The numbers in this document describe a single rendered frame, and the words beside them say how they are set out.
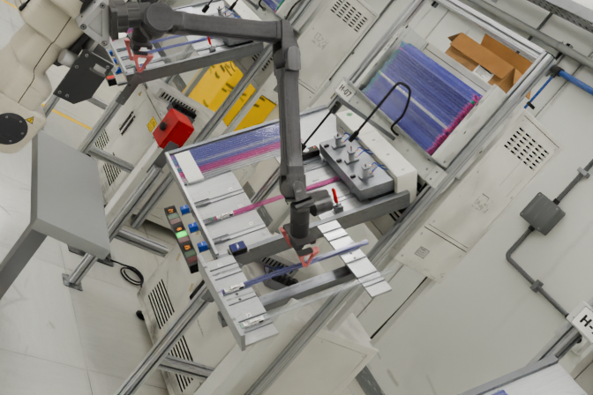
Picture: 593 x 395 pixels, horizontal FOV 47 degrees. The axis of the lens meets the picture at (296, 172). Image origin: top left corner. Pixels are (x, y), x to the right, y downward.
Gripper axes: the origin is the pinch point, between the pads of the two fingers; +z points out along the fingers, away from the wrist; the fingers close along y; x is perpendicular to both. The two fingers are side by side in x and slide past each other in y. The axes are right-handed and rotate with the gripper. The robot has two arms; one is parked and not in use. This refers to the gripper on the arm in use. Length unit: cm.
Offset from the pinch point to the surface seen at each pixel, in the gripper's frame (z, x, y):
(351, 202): 6.5, -31.3, 21.8
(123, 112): 65, 10, 207
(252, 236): 9.8, 5.7, 23.3
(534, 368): 4, -39, -62
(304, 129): 9, -38, 73
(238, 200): 10.7, 2.5, 44.0
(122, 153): 72, 19, 177
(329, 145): 2, -37, 50
